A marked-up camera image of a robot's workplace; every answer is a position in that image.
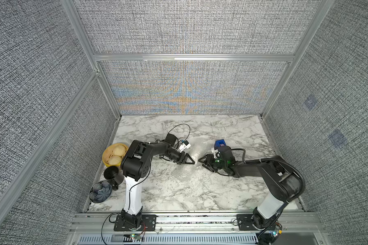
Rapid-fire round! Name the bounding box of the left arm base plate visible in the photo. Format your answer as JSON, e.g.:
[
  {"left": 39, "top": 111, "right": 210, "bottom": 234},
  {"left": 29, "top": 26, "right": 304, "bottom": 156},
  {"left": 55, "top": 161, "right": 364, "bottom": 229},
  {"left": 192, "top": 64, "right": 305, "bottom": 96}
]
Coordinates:
[{"left": 113, "top": 214, "right": 157, "bottom": 232}]

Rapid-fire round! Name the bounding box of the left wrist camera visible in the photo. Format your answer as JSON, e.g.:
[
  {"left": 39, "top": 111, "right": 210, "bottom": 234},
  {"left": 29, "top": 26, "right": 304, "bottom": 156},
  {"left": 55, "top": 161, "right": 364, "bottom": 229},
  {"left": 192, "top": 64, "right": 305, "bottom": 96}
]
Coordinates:
[{"left": 178, "top": 140, "right": 191, "bottom": 153}]

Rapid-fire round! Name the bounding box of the white ribbed ceramic vase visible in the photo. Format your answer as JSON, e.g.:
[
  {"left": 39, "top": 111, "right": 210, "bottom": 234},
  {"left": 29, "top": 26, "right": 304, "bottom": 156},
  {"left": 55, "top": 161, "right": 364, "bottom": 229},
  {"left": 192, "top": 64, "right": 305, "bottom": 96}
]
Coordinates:
[{"left": 187, "top": 146, "right": 214, "bottom": 163}]

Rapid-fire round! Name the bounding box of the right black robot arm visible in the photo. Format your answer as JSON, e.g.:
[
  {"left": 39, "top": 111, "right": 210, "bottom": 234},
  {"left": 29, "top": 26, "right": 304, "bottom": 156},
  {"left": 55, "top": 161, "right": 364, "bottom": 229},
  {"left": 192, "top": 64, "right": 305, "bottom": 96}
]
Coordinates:
[{"left": 198, "top": 146, "right": 305, "bottom": 231}]

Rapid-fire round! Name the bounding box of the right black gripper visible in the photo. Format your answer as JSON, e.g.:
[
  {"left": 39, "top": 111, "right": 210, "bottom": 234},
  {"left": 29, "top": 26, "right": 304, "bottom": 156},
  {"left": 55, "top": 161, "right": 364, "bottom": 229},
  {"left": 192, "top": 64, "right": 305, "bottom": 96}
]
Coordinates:
[{"left": 196, "top": 153, "right": 227, "bottom": 172}]

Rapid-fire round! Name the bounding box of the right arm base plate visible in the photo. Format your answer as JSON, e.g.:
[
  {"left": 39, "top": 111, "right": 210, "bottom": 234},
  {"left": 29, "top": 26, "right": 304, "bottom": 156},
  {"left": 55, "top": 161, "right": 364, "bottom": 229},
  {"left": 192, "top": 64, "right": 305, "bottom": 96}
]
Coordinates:
[{"left": 236, "top": 214, "right": 262, "bottom": 232}]

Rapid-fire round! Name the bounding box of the black cylindrical vase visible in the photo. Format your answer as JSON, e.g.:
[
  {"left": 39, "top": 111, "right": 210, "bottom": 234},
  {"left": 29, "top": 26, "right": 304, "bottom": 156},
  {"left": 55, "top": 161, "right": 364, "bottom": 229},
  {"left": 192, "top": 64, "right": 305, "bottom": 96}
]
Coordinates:
[{"left": 103, "top": 166, "right": 124, "bottom": 191}]

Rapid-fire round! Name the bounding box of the blue tape dispenser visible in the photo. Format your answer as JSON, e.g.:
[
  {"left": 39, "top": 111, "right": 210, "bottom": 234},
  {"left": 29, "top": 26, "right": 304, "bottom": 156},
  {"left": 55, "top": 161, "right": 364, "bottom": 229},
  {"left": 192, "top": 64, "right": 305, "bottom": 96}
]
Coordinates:
[{"left": 214, "top": 139, "right": 226, "bottom": 150}]

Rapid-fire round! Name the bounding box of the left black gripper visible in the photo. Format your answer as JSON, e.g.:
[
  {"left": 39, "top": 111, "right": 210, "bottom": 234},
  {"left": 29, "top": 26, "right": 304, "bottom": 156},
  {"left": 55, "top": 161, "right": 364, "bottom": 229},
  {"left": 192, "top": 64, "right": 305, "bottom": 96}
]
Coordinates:
[{"left": 165, "top": 151, "right": 194, "bottom": 166}]

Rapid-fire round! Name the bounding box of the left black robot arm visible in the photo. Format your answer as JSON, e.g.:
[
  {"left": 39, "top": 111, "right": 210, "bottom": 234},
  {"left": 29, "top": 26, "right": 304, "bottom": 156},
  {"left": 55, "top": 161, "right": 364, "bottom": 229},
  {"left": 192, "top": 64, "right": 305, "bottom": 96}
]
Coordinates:
[{"left": 118, "top": 134, "right": 195, "bottom": 229}]

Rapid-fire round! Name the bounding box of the yellow round vase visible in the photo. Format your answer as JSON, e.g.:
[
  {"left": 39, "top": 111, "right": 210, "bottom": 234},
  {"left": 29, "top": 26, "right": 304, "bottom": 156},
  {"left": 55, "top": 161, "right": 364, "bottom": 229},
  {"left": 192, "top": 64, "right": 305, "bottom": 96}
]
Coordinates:
[{"left": 102, "top": 143, "right": 129, "bottom": 167}]

